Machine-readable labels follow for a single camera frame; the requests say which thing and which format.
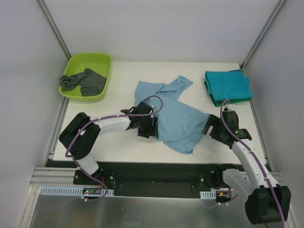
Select light blue t shirt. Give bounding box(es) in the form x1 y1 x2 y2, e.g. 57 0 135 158
134 76 209 154

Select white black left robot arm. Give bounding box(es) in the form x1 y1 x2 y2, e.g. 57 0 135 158
59 101 158 185

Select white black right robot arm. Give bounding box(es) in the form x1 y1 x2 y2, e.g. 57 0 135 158
202 108 291 227

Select green folded t shirt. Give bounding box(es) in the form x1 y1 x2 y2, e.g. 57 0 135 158
204 81 252 107

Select teal folded t shirt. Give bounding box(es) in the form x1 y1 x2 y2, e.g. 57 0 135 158
205 71 252 100

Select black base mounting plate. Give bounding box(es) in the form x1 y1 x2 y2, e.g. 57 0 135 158
45 159 273 199

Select dark blue folded t shirt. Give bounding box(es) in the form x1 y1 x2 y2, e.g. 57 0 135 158
229 69 242 72

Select grey crumpled t shirt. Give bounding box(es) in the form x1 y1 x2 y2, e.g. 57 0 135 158
59 68 107 96

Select lime green plastic basin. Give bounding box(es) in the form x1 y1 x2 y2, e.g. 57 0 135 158
59 53 112 102

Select right aluminium frame post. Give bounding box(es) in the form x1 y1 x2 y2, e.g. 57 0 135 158
239 0 288 71

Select aluminium frame post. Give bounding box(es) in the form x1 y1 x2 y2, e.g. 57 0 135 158
239 0 288 71
37 0 72 60

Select right white slotted cable duct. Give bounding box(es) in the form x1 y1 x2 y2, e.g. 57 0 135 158
200 190 217 200

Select white slotted cable duct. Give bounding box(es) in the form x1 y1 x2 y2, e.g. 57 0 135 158
40 186 114 197
200 190 217 200

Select left white slotted cable duct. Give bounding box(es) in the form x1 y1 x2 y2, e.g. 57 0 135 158
40 186 114 197

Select front aluminium rail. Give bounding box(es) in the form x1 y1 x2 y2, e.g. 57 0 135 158
30 167 77 186

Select left aluminium frame post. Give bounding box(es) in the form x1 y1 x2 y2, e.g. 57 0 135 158
37 0 72 60

